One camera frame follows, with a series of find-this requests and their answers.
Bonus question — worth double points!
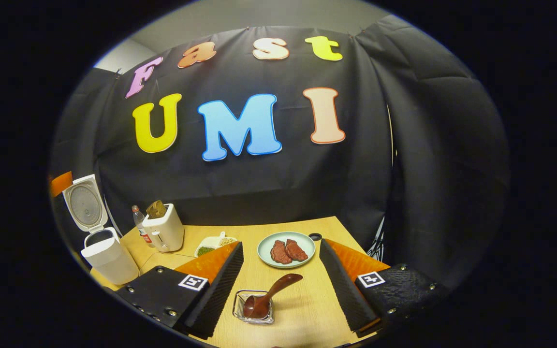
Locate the clear plastic water bottle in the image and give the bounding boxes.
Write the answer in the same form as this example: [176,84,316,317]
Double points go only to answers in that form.
[132,205,153,248]

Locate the pale green plate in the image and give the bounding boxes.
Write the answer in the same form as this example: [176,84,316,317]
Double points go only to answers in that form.
[257,232,316,269]

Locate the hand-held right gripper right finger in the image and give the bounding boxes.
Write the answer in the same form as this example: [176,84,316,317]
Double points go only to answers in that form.
[320,238,448,338]

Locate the brown bread slice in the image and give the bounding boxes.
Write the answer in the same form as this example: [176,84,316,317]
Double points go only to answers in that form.
[146,200,167,219]

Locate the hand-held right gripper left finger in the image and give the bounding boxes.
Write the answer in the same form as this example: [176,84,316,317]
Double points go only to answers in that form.
[114,242,244,339]

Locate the white divided bean dish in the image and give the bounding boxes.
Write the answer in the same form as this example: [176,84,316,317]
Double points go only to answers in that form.
[194,231,238,258]

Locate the white rice cooker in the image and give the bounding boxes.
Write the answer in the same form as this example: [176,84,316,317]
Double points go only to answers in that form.
[62,174,140,286]

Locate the black backdrop cloth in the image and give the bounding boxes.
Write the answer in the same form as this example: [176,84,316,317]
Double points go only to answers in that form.
[49,14,510,290]

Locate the brown wooden spoon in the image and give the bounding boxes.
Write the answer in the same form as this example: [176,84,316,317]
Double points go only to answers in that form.
[243,274,303,319]

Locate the white toaster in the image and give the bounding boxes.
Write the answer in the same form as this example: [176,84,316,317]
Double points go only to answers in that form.
[142,203,185,252]

